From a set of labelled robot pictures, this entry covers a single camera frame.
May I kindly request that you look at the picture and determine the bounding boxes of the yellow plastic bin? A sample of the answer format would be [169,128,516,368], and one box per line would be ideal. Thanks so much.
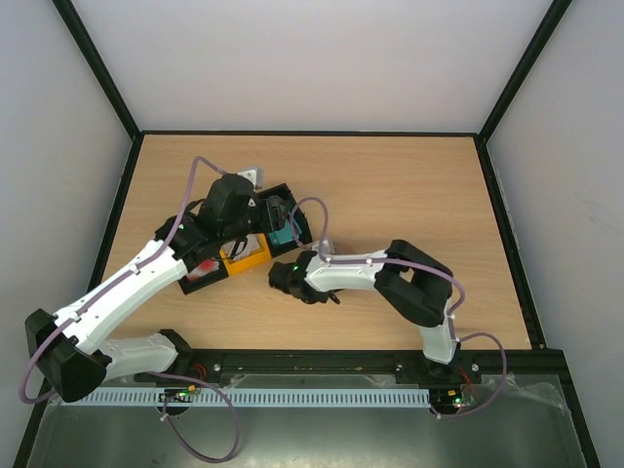
[220,234,272,276]

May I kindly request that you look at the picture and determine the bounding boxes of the black bin with teal cards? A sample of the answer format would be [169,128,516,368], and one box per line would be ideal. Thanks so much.
[258,183,313,258]

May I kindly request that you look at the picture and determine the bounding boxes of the black bin with red cards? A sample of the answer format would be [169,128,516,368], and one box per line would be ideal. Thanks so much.
[178,259,229,294]

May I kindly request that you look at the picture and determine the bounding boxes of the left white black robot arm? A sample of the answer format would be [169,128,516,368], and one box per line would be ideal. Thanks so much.
[24,167,281,403]

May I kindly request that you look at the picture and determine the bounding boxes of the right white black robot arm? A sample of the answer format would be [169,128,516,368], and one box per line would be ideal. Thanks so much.
[268,240,465,382]

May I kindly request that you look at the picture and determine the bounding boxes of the white floral card stack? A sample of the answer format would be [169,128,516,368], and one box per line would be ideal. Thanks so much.
[229,235,260,260]

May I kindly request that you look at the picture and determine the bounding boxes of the teal card stack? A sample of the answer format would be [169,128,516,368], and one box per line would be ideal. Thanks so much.
[269,226,293,246]

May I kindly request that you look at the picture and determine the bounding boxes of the white red circle cards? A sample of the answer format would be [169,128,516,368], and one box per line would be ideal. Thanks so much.
[186,260,220,281]

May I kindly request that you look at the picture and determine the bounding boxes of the light blue slotted cable duct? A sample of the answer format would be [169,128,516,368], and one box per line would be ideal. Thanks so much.
[75,387,430,409]

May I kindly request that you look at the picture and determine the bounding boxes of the black aluminium frame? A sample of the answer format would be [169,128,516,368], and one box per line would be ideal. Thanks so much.
[12,0,601,468]

